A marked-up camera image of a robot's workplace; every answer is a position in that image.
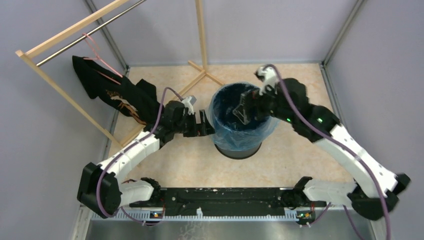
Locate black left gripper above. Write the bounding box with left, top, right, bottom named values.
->
left=173, top=109, right=216, bottom=137

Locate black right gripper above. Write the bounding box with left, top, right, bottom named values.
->
left=232, top=79, right=295, bottom=125

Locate blue plastic trash bag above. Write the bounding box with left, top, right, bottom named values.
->
left=206, top=82, right=280, bottom=150

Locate dark grey trash bin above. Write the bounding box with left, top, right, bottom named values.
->
left=213, top=140, right=263, bottom=160

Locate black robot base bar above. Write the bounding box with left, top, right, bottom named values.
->
left=129, top=187, right=327, bottom=217

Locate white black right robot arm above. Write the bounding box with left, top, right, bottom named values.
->
left=233, top=78, right=411, bottom=221

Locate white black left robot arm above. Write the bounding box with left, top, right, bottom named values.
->
left=76, top=96, right=215, bottom=219

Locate black garment with print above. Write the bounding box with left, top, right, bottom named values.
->
left=72, top=55, right=160, bottom=125

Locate pink clothes hanger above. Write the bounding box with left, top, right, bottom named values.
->
left=82, top=33, right=124, bottom=79

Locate metal hanging rod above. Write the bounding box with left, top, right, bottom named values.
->
left=26, top=0, right=145, bottom=67

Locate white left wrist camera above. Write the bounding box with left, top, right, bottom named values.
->
left=181, top=95, right=197, bottom=115

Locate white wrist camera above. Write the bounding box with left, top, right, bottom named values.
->
left=255, top=66, right=279, bottom=96
left=181, top=95, right=197, bottom=115

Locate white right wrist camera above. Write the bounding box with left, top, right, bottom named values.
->
left=255, top=66, right=279, bottom=96

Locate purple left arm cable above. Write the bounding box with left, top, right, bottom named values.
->
left=95, top=86, right=185, bottom=227

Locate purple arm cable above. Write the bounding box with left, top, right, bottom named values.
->
left=95, top=86, right=185, bottom=227
left=264, top=63, right=393, bottom=240

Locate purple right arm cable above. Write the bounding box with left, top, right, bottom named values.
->
left=264, top=63, right=393, bottom=240

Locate wooden clothes rack frame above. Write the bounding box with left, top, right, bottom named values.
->
left=15, top=0, right=226, bottom=150

